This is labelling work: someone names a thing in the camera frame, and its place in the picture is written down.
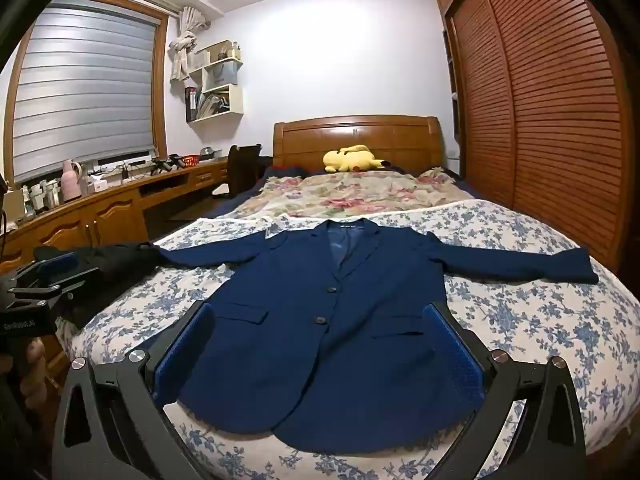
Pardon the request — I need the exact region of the yellow plush toy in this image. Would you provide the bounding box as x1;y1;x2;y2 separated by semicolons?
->
322;144;392;173

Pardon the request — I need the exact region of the row of white bottles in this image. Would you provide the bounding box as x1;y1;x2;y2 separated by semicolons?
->
20;180;63;218

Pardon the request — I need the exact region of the wooden window frame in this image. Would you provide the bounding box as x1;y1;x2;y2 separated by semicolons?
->
0;0;171;186

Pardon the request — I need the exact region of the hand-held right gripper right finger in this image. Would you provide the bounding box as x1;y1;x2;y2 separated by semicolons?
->
421;301;589;480

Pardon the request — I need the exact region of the pink floral quilt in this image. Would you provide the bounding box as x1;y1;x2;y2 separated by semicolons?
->
220;167;473;226

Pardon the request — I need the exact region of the pink kettle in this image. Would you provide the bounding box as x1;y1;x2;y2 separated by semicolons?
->
61;159;80;203

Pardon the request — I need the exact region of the grey window blind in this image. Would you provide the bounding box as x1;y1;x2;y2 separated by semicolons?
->
12;0;156;181

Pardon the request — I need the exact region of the person's left hand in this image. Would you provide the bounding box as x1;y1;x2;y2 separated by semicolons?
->
17;337;53;397

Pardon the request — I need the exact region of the wooden bed headboard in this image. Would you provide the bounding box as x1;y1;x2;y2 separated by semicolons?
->
272;115;446;173

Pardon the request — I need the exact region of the black clamp tool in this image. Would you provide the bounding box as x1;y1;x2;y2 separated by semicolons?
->
152;155;183;176

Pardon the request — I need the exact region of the blue floral bed sheet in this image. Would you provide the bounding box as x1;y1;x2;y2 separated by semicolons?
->
55;199;640;480

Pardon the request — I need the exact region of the tied white curtain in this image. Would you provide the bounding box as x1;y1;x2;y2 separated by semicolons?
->
169;6;208;83

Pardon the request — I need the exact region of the dark blue bed sheet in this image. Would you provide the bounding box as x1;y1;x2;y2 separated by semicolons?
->
260;162;307;183

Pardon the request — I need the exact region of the wooden desk with cabinets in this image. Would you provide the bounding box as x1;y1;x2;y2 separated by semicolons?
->
0;157;231;281

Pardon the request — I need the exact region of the black garment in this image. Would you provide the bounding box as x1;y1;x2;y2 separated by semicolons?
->
35;242;163;321

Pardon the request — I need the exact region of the navy blue suit jacket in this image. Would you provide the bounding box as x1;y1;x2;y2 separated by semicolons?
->
155;220;600;448

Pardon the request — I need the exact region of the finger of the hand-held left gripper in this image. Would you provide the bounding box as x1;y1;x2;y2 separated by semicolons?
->
32;251;103;287
7;282;88;312

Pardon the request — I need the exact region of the dark desk chair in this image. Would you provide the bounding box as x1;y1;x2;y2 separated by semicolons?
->
212;144;263;200

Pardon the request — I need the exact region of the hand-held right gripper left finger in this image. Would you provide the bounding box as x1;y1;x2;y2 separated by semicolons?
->
50;301;221;480

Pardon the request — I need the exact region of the wooden louvered wardrobe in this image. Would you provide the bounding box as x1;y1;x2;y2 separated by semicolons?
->
434;0;636;273

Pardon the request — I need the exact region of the white wall shelf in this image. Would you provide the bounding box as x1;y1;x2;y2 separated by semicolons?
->
185;42;245;123

